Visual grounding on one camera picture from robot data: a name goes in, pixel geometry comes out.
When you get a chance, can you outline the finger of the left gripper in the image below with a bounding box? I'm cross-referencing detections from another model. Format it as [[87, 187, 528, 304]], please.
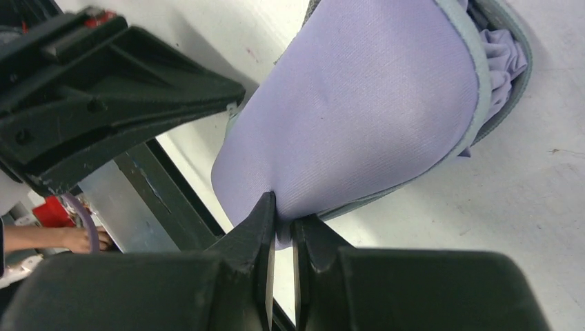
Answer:
[[1, 7, 246, 197]]

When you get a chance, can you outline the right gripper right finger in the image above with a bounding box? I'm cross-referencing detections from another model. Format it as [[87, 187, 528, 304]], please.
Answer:
[[292, 216, 549, 330]]

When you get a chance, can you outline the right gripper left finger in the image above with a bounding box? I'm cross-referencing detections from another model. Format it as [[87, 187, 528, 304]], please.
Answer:
[[1, 192, 276, 330]]

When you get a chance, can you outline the lavender umbrella case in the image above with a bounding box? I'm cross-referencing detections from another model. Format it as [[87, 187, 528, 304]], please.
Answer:
[[210, 0, 534, 250]]

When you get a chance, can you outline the lavender folding umbrella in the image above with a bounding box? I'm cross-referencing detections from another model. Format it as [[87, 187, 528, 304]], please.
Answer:
[[459, 1, 533, 145]]

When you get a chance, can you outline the person's hand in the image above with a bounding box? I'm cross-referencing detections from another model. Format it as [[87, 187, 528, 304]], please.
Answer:
[[62, 226, 113, 253]]

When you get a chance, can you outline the aluminium frame rail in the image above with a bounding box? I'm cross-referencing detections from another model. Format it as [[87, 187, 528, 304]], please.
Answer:
[[78, 161, 179, 253]]

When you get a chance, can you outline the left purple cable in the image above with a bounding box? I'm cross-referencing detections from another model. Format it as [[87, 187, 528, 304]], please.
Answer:
[[61, 192, 101, 254]]

